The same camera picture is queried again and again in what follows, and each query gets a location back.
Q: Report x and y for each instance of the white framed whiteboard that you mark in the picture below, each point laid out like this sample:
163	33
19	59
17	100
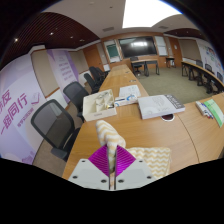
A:
161	45

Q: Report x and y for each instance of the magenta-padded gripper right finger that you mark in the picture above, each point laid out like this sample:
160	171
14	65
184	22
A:
135	173

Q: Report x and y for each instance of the white blue paper package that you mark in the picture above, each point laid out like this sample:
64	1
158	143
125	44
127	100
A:
129	93

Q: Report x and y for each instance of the yellow white zigzag towel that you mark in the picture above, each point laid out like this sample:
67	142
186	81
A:
110	133

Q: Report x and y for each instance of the bright ceiling light panel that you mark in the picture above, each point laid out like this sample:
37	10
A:
150	13

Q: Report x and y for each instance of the small dark round disc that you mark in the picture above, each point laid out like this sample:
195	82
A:
167	117

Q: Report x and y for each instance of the group of black chairs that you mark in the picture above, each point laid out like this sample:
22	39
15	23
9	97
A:
95	76

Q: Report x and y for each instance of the small desk with chair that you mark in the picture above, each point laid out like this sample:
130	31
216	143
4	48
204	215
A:
145	61

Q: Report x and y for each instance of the black wall screen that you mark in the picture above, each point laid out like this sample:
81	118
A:
137	46

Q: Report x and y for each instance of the colourful notes wall board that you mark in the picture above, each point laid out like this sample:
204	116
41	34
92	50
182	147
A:
211	53

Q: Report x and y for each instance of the white open cardboard box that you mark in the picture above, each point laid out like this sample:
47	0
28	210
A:
100	115

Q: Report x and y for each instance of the small dark side desk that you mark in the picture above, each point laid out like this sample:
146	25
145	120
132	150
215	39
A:
170	60

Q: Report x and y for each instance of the white marker box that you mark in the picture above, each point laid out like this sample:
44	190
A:
201	108

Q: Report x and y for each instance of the black mesh office chair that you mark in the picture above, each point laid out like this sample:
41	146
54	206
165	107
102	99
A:
51	123
75	91

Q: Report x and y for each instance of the white flat booklet stack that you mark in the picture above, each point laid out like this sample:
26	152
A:
158	106

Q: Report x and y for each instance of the purple white wall banner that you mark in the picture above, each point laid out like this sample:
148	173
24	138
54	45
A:
63	70

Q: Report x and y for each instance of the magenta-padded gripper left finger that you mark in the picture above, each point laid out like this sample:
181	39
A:
88	173

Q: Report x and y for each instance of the long side table with chairs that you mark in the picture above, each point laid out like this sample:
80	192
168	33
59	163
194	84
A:
200	70

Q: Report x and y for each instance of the green white booklet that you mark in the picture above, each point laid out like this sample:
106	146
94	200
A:
215	111

